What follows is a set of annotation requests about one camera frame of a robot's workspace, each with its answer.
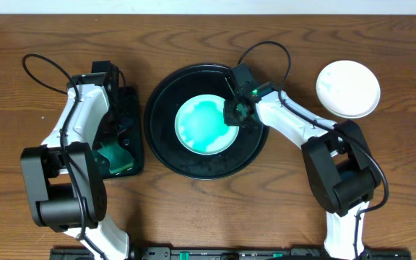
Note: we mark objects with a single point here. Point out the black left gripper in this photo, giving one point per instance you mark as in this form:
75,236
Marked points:
122,127

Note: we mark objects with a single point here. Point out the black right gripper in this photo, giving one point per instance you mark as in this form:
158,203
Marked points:
230,119

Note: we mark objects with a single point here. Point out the green yellow scrub sponge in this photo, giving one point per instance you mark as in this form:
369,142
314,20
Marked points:
119,158

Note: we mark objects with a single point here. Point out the pale green plate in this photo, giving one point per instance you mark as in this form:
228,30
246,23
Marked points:
200,127

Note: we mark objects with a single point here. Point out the white plate smeared green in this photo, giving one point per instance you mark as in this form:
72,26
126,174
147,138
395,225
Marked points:
348,89

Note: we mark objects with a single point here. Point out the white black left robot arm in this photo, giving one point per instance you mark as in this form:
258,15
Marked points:
65,190

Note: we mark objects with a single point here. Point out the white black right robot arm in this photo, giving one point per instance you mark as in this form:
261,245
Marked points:
342,173

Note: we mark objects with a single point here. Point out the dark green rectangular tray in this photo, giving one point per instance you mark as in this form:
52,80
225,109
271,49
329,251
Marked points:
131,139

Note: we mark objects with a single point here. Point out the round black tray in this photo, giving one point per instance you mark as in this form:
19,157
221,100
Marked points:
159,125

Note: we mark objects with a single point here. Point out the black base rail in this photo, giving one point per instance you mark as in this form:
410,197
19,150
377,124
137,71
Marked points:
164,253

